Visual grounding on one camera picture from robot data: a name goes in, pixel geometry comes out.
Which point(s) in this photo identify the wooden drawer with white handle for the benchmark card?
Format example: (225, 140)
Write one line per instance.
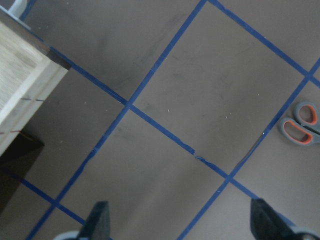
(29, 72)

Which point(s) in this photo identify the grey orange handled scissors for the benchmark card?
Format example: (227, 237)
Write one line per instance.
(309, 127)

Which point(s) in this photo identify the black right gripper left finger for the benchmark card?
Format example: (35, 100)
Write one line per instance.
(97, 224)

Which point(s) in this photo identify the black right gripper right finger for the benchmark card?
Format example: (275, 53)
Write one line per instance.
(266, 224)

